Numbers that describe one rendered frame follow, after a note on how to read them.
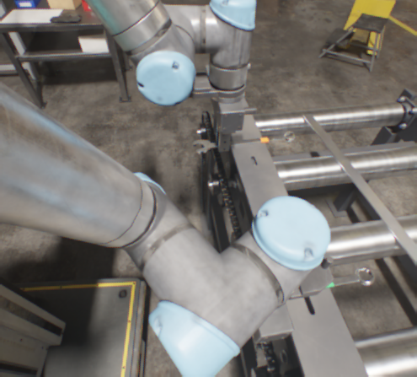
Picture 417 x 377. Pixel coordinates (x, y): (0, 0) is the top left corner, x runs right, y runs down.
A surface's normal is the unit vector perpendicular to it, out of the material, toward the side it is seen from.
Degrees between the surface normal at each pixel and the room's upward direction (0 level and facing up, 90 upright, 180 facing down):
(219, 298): 2
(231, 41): 90
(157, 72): 91
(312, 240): 0
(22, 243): 0
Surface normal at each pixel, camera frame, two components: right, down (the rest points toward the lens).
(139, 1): 0.61, 0.33
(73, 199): 0.83, 0.34
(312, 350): 0.02, -0.66
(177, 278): -0.36, -0.32
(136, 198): 0.95, -0.11
